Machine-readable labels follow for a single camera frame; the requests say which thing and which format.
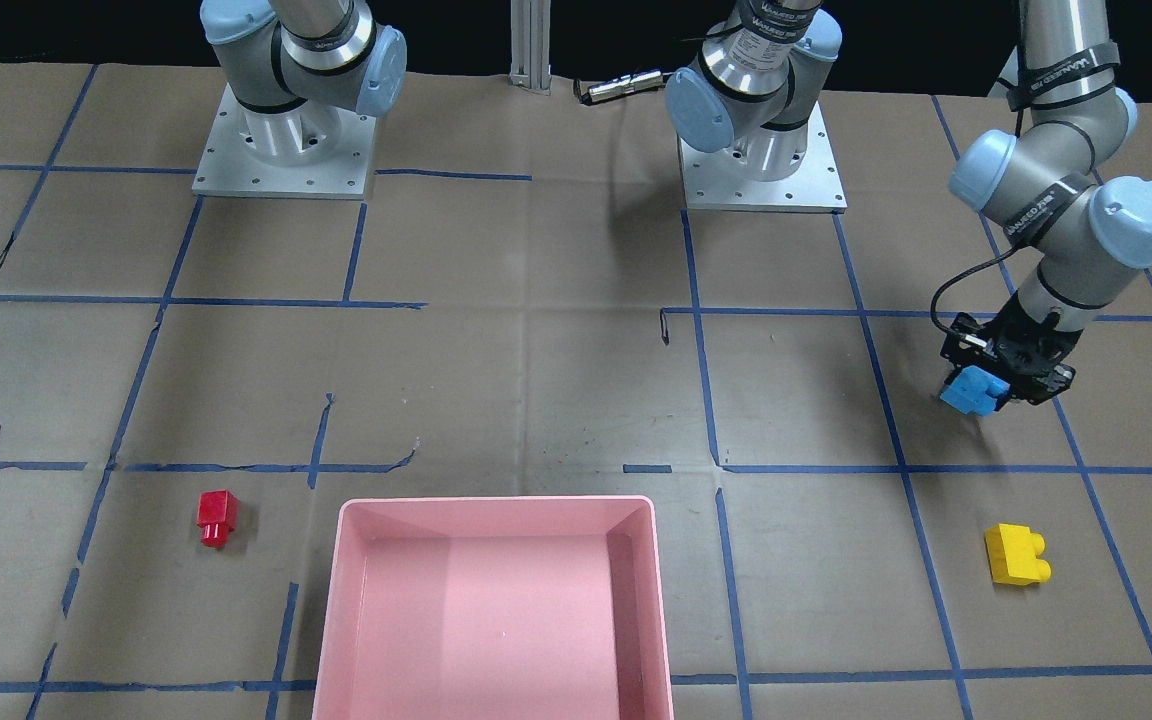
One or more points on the yellow toy block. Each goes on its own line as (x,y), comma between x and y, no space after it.
(1015,555)

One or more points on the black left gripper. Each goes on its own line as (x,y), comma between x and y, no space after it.
(1017,323)

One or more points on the metal cable connector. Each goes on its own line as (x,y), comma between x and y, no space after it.
(620,87)

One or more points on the blue toy block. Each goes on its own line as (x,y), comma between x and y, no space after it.
(972,390)

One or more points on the aluminium frame post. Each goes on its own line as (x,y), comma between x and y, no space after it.
(529,38)

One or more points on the red toy block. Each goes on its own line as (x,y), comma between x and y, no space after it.
(216,517)

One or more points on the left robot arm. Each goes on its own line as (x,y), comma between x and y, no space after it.
(759,73)

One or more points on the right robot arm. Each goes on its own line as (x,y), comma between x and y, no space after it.
(308,81)

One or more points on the pink plastic box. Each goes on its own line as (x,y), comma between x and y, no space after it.
(521,607)

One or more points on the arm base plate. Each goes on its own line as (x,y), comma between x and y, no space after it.
(792,172)
(314,151)

